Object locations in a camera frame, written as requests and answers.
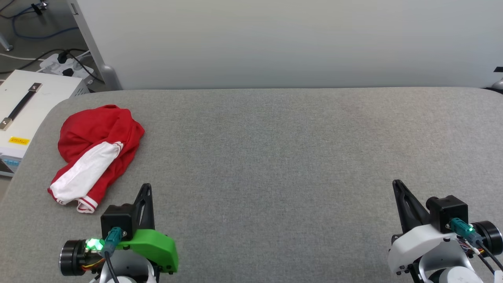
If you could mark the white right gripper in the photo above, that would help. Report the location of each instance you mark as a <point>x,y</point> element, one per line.
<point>420,245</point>

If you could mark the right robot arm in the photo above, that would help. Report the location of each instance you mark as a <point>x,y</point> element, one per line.
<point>456,276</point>

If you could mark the grey partition foot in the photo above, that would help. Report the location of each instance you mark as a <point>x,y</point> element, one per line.
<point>498,84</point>
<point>111,78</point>

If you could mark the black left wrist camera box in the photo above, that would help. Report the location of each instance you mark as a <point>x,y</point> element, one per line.
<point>118,220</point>

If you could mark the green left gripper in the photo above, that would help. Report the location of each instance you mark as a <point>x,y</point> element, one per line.
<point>157,245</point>

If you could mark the black clamp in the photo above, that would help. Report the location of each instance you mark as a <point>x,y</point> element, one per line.
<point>39,7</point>

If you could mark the grey metal leg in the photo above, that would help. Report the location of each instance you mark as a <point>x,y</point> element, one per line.
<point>6,44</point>

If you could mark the white power strip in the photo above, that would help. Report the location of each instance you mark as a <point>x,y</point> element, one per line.
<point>59,67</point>

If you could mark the white equipment box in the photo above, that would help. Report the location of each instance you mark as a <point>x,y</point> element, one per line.
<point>43,102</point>

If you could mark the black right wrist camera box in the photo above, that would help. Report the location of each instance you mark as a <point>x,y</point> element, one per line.
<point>448,210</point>

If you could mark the yellow warning label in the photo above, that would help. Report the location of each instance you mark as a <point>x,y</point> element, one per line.
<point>19,140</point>

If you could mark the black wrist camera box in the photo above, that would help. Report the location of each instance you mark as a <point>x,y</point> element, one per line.
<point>448,210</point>
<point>118,220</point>

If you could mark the white partition panel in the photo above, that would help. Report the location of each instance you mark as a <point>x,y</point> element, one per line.
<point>275,43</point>

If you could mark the red and white basketball jersey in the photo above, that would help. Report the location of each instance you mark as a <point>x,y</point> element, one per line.
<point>92,129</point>

